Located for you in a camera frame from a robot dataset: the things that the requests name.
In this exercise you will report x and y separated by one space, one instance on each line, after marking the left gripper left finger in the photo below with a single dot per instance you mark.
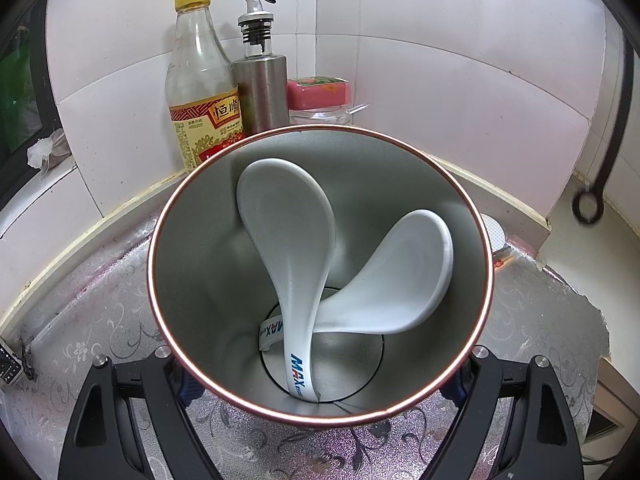
130 422

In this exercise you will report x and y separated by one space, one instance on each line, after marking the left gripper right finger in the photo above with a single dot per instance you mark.
539 440

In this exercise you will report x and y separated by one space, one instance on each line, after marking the red metal utensil cup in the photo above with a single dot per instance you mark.
217 308

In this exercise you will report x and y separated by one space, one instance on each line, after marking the white MAX ceramic spoon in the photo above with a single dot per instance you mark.
291 223

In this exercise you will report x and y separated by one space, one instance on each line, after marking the black measuring spoon large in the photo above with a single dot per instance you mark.
622 189

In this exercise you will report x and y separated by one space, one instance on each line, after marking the white crumpled cloth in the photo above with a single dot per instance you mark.
47 153

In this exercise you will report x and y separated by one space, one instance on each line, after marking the vinegar bottle yellow cap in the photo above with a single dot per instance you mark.
201 95

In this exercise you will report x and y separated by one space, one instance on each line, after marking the steel oil dispenser bottle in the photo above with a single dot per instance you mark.
261 75

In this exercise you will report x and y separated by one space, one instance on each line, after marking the red-lid salt jar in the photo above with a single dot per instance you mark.
319 100

